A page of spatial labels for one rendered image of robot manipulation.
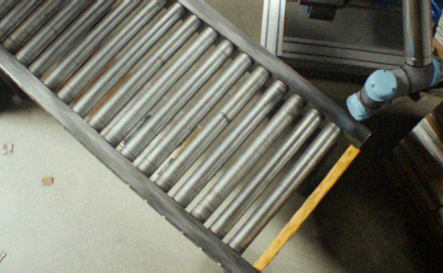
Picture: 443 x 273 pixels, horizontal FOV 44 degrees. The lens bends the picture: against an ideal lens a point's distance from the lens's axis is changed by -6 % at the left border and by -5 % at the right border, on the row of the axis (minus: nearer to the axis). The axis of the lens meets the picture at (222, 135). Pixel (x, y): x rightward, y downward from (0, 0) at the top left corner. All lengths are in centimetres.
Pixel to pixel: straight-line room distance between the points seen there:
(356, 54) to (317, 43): 16
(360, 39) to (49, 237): 152
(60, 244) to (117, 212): 27
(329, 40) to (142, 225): 107
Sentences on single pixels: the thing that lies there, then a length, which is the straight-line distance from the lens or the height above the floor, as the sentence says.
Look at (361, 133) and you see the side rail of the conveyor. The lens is 165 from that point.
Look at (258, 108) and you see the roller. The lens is 162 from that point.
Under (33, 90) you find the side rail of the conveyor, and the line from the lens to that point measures 172.
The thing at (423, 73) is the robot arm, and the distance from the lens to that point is 155.
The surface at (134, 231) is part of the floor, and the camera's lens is 237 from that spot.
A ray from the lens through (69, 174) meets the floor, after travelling 246.
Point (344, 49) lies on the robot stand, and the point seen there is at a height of 21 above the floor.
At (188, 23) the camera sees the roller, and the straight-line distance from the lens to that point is 172.
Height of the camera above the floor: 233
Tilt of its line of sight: 74 degrees down
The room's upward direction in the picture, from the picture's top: 2 degrees clockwise
